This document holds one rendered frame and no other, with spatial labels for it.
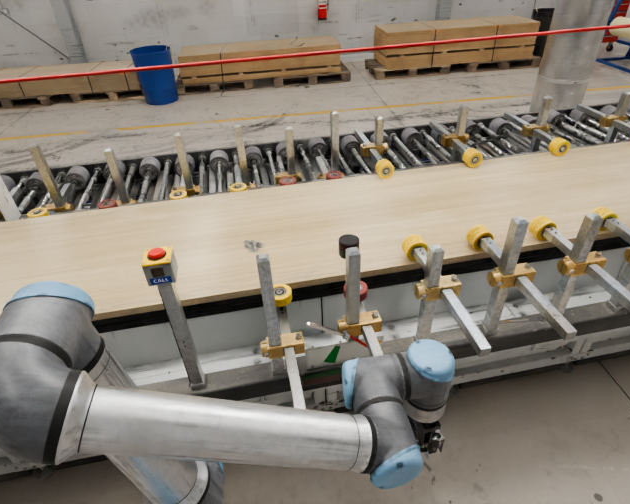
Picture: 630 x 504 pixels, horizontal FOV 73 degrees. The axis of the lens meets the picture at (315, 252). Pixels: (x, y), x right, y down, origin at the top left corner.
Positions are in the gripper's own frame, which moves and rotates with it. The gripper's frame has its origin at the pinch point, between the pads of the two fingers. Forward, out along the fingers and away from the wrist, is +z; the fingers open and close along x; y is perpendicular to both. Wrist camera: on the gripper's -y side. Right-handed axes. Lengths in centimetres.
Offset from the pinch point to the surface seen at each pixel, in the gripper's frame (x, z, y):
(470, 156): 80, -14, -123
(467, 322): 25.2, -13.4, -23.4
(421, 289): 18.2, -13.9, -39.0
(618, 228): 100, -13, -53
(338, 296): -2, 4, -61
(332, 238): 1, -7, -82
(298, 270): -16, -7, -66
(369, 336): 0.3, -3.4, -33.8
